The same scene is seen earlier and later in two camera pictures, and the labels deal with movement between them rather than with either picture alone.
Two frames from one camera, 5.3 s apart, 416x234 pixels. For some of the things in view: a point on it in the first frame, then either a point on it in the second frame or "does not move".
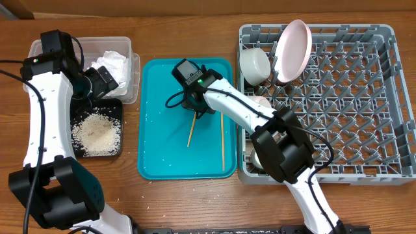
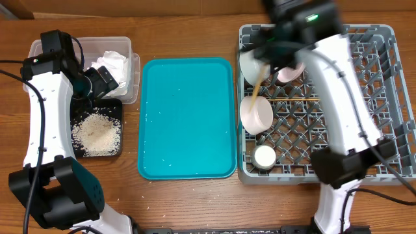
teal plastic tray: (173, 143) does not move
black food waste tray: (97, 127) does not move
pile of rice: (97, 132) does not move
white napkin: (119, 67) does not move
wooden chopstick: (223, 142) → (296, 99)
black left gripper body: (93, 85) does not move
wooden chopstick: (192, 129) → (257, 88)
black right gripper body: (198, 104) → (266, 47)
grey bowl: (255, 65) does not move
